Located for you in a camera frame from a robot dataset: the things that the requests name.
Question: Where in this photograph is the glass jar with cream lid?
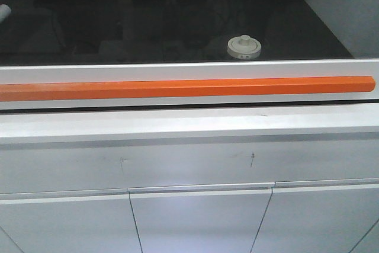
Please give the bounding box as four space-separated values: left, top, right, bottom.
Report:
227 35 262 60

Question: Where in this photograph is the orange sash handle bar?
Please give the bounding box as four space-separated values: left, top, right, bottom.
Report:
1 76 376 102

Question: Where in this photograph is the white-framed glass sash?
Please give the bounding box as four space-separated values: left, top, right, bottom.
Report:
1 0 378 114

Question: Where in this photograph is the middle white cabinet door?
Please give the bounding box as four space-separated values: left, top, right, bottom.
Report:
130 188 271 252

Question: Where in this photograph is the white cabinet door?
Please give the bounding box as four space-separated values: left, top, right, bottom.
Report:
130 188 271 252
1 193 142 252
252 178 378 252

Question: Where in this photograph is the white fume hood base cabinet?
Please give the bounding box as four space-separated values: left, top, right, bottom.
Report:
1 104 378 252

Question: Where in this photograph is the left white cabinet door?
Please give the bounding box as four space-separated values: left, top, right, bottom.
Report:
1 193 142 252

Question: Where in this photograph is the right white cabinet door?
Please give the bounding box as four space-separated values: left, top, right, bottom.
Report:
252 178 378 252

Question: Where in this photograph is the white cylinder at left edge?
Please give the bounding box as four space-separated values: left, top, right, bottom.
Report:
0 4 12 23

